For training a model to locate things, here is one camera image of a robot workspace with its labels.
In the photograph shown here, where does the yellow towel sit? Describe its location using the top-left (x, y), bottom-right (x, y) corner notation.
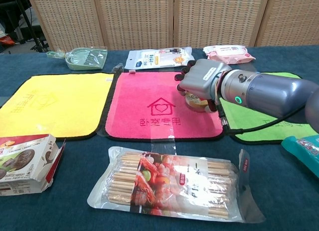
top-left (0, 72), bottom-right (115, 141)

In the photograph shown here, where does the black tripod stand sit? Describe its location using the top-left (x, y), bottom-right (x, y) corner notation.
top-left (11, 0), bottom-right (49, 52)

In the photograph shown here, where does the orange bag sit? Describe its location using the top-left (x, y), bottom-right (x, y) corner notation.
top-left (0, 34), bottom-right (15, 45)

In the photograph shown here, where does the pink wet wipes pack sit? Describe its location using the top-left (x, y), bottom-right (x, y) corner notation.
top-left (202, 44), bottom-right (257, 65)

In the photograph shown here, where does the bagged green plastic dustpan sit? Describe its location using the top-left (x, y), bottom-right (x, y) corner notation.
top-left (46, 46), bottom-right (108, 71)

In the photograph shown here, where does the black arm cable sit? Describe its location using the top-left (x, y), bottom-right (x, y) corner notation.
top-left (218, 104), bottom-right (310, 136)

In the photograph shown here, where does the round gold tin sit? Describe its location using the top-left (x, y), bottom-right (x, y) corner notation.
top-left (184, 93), bottom-right (209, 113)

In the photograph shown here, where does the open cookie carton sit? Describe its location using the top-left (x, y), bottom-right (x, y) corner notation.
top-left (0, 133), bottom-right (66, 197)

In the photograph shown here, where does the white printed pouch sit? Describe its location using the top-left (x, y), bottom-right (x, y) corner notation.
top-left (124, 47), bottom-right (198, 70)

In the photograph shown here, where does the wooden folding screen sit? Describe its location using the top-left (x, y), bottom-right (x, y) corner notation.
top-left (25, 0), bottom-right (319, 52)

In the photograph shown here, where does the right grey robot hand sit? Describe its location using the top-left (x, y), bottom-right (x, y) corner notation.
top-left (174, 58), bottom-right (232, 114)

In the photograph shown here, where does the bamboo chopsticks pack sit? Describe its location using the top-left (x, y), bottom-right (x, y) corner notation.
top-left (87, 146), bottom-right (266, 224)

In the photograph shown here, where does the pink towel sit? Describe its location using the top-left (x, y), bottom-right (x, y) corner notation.
top-left (96, 71), bottom-right (226, 142)

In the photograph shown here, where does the teal snack bag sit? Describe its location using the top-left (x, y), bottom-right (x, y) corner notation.
top-left (281, 134), bottom-right (319, 178)

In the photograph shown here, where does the green towel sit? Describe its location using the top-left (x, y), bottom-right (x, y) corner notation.
top-left (219, 71), bottom-right (319, 145)

